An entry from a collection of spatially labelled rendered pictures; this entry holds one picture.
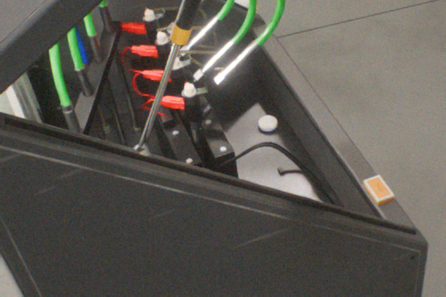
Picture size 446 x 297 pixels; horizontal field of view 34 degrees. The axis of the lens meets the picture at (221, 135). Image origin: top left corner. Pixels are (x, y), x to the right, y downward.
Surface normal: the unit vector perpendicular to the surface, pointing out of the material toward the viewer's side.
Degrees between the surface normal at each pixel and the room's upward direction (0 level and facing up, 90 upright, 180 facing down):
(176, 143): 0
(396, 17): 0
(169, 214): 90
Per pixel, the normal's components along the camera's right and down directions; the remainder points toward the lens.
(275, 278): 0.35, 0.63
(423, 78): -0.11, -0.70
